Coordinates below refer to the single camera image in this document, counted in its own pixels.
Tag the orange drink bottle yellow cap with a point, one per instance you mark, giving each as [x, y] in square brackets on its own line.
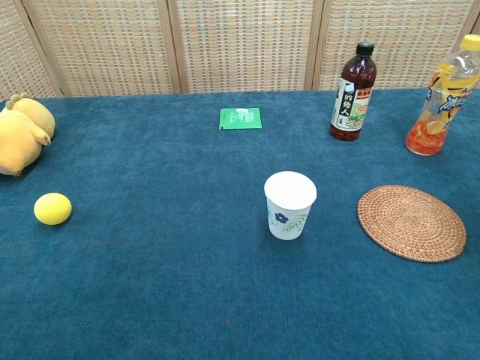
[438, 108]

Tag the dark bottle with black cap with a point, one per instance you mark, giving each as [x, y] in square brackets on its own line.
[350, 101]

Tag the white floral paper cup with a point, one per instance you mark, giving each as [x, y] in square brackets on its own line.
[288, 204]

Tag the blue table cloth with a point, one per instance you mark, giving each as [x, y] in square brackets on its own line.
[187, 262]

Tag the yellow ball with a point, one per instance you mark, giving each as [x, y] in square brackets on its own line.
[53, 209]

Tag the round woven rattan coaster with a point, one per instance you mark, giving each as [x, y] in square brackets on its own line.
[411, 223]

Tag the yellow plush toy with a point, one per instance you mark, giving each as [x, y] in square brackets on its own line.
[20, 138]

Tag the woven wooden folding screen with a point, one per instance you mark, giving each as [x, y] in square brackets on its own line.
[240, 45]

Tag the green square packet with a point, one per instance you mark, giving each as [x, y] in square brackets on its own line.
[240, 119]

